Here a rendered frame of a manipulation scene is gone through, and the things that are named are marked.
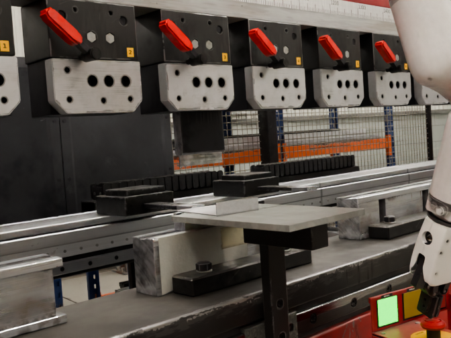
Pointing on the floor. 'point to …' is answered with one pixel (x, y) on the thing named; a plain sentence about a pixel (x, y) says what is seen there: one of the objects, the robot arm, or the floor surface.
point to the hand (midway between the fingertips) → (429, 302)
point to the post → (268, 137)
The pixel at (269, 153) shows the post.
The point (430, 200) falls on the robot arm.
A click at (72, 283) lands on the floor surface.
